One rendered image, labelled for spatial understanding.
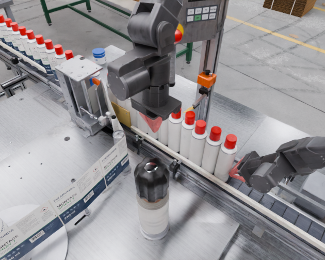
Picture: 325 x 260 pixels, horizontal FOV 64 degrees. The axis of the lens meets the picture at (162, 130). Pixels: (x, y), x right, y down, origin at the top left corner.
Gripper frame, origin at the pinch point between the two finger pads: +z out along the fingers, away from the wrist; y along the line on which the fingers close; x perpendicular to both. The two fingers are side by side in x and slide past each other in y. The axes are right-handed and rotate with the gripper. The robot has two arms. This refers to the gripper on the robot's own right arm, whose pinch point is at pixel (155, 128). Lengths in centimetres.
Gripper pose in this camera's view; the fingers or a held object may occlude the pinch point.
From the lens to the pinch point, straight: 64.3
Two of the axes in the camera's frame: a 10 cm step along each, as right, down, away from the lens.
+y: 7.6, 4.7, -4.5
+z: -0.2, 7.1, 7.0
